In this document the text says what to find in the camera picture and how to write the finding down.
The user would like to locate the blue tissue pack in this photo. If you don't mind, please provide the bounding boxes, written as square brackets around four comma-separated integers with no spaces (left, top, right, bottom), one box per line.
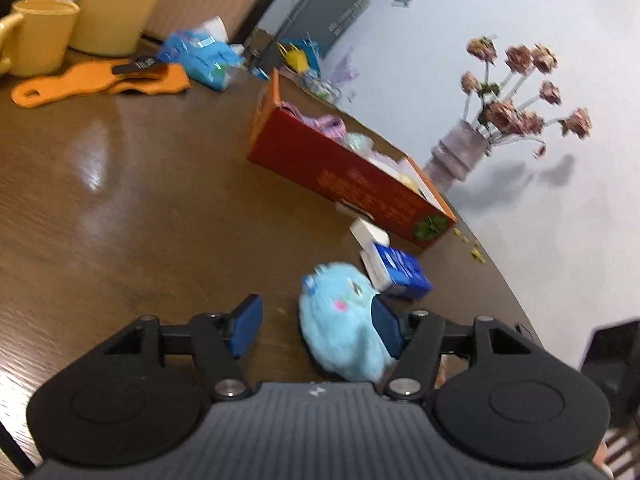
[360,243,433,300]

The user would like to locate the light blue plush toy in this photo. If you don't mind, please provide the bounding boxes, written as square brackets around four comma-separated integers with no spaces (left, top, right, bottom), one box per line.
[298,262,395,384]

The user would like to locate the iridescent plastic ball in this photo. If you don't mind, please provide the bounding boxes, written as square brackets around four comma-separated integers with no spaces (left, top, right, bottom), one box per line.
[342,132,374,158]

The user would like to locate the red orange cardboard box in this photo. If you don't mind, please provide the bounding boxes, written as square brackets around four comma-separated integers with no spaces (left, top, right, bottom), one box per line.
[247,70,457,247]

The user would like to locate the pink satin cloth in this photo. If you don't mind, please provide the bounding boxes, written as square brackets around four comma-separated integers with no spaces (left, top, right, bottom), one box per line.
[282,102,347,141]

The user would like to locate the white wedge sponge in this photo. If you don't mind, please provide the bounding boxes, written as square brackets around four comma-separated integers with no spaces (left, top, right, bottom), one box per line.
[349,218,390,248]

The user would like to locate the yellow fluffy plush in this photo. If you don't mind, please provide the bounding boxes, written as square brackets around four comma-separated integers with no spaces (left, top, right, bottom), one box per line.
[397,174,420,194]

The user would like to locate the person right hand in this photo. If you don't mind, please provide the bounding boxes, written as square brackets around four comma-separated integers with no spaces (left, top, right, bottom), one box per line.
[592,441,614,479]

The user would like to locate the pink fuzzy cloth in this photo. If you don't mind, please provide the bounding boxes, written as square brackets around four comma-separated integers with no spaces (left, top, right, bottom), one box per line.
[367,152,400,180]

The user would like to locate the pink textured vase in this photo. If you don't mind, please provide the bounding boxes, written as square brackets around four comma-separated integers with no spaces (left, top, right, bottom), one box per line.
[423,120,489,194]

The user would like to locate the dried pink flowers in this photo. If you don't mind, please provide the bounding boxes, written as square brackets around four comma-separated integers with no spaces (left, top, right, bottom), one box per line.
[460,36,592,157]

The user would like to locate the blue tissue bag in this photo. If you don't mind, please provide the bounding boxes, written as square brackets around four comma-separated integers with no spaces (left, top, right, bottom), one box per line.
[156,16,244,91]

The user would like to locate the orange shoehorn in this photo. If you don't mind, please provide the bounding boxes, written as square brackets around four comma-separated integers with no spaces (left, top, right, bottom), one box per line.
[11,55,191,108]

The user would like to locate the grey refrigerator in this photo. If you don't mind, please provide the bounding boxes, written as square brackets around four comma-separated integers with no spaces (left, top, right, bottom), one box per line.
[274,0,372,58]

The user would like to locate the yellow thermos jug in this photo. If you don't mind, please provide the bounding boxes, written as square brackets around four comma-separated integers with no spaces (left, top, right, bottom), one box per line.
[70,0,157,58]

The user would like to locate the yellow mug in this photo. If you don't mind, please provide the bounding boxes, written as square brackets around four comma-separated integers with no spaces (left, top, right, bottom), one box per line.
[1,0,80,78]

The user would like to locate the cluttered wire rack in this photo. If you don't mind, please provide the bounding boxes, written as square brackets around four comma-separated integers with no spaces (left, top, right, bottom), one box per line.
[255,36,359,104]

